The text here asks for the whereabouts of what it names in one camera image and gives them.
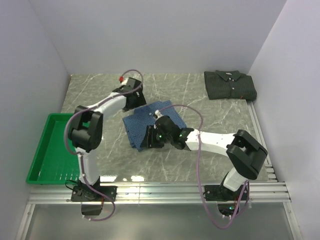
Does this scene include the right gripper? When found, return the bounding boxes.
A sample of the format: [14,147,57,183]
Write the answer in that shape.
[140,125,173,149]

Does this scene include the blue plaid long sleeve shirt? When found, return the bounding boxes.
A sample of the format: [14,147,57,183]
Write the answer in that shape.
[122,100,187,152]

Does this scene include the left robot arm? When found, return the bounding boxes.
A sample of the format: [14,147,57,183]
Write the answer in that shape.
[64,76,146,201]

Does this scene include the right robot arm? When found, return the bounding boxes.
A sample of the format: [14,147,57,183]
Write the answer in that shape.
[140,115,268,202]

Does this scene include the folded dark striped shirt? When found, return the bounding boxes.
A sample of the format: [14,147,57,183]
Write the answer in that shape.
[203,70,257,102]

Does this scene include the green plastic tray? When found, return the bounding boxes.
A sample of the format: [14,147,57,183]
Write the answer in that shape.
[26,113,80,185]

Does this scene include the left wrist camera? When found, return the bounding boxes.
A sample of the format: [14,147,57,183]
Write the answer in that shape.
[119,76,129,85]

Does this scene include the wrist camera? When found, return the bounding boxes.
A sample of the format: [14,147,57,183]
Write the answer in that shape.
[153,110,164,121]
[119,76,129,85]

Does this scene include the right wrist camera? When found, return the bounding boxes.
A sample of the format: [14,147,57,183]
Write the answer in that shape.
[153,110,164,121]

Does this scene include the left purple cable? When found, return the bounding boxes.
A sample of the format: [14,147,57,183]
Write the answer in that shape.
[63,69,145,222]

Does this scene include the purple cable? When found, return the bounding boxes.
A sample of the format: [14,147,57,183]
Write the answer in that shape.
[156,104,251,230]
[63,69,145,222]

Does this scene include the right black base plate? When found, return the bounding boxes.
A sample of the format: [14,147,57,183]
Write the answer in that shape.
[203,185,244,202]

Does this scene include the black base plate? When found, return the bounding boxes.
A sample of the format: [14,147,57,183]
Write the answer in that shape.
[203,185,244,202]
[70,185,117,202]

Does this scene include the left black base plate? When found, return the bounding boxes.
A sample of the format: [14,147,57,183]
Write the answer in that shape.
[70,185,117,202]

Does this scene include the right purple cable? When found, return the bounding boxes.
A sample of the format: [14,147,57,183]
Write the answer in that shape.
[156,104,251,230]

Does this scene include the aluminium mounting rail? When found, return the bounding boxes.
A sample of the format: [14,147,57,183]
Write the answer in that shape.
[27,182,291,205]

